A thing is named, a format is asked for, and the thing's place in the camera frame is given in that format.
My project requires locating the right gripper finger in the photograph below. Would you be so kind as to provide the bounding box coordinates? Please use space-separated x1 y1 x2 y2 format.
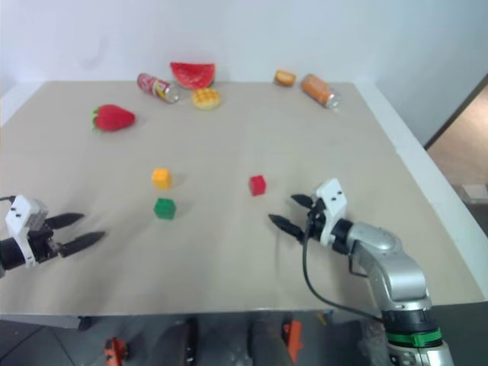
268 213 307 239
291 194 316 210

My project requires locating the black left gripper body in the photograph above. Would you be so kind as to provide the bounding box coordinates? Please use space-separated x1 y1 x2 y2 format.
27 217 64 265

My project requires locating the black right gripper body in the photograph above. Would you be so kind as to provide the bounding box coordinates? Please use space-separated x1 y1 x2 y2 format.
304 197 330 243

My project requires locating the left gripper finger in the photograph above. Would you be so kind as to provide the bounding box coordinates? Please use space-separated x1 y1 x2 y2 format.
46 212 85 230
56 230 107 258

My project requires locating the red cube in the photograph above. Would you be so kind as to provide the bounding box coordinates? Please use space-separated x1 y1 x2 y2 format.
249 175 267 197

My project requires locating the beige table cover sheet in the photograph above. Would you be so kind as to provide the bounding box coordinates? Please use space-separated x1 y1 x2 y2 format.
0 80 485 317

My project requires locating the green cube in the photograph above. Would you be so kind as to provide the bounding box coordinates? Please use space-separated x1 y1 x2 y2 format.
152 197 178 221

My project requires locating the yellow cube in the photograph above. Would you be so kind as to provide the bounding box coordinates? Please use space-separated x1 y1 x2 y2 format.
151 168 173 191

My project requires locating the orange clamp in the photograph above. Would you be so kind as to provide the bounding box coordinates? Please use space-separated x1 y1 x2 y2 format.
281 319 305 364
103 335 131 366

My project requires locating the red toy strawberry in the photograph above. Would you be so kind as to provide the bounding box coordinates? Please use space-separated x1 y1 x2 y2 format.
90 104 137 134

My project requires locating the orange drink can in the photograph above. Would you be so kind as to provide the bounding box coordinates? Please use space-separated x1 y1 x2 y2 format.
300 73 343 110

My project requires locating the white table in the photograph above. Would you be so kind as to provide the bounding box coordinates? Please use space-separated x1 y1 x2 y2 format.
0 81 488 319

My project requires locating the brown bread roll toy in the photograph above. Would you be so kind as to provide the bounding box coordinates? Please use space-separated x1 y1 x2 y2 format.
273 69 298 88

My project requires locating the yellow waffle bun toy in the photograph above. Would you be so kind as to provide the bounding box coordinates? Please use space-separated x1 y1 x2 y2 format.
191 87 223 112

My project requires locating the cardboard box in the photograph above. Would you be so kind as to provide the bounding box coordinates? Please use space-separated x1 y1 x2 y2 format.
460 182 488 206

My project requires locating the red drink can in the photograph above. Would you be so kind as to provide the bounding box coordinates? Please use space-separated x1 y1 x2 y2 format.
136 72 181 104

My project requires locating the red watermelon slice toy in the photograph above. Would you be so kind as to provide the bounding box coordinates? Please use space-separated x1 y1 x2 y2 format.
169 61 217 92

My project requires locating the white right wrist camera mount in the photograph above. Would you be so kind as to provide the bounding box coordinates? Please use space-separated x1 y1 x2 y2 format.
312 177 349 247

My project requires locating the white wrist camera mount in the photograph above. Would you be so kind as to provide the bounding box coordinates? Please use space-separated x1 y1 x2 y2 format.
5 195 50 267
312 177 349 247

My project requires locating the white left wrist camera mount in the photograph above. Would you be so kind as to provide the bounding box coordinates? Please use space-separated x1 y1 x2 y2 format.
5 195 50 267

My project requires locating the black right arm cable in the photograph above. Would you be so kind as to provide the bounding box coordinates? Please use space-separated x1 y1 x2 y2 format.
301 207 387 323

